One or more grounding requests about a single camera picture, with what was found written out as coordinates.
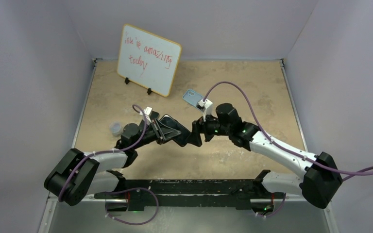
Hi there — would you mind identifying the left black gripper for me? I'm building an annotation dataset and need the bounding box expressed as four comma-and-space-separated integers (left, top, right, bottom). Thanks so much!
132, 118, 180, 150

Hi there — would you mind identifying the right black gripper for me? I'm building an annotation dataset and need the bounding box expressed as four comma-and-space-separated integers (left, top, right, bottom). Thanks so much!
186, 110, 232, 147

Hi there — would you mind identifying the bare black phone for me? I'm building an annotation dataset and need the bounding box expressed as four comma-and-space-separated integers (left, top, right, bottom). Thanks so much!
149, 111, 160, 121

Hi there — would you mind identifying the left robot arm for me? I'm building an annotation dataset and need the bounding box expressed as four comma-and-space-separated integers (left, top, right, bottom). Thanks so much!
44, 119, 183, 206

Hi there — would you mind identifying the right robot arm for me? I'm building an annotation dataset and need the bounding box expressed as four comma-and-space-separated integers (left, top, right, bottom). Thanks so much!
188, 100, 343, 209

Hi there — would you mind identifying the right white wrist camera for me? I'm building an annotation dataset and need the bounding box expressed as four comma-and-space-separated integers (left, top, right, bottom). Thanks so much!
196, 99, 213, 122

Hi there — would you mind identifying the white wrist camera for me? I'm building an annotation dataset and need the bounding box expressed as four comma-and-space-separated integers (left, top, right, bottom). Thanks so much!
143, 106, 153, 125
196, 99, 213, 122

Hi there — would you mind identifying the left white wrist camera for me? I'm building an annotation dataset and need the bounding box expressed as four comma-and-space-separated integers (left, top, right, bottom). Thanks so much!
143, 106, 153, 125

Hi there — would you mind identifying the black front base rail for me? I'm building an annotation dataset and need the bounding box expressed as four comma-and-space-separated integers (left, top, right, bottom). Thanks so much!
95, 179, 273, 213

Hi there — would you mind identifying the white board with orange frame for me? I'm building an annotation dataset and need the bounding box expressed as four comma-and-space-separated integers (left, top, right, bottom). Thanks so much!
117, 24, 182, 97

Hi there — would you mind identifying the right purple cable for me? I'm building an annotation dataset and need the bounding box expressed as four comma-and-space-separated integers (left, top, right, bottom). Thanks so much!
203, 81, 373, 219

